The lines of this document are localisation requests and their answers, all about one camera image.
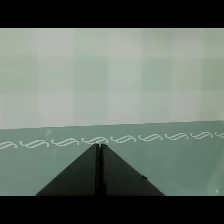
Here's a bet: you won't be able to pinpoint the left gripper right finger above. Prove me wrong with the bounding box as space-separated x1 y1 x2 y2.
98 143 166 197

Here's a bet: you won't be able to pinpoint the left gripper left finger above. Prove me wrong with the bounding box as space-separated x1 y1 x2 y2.
35 143 100 197

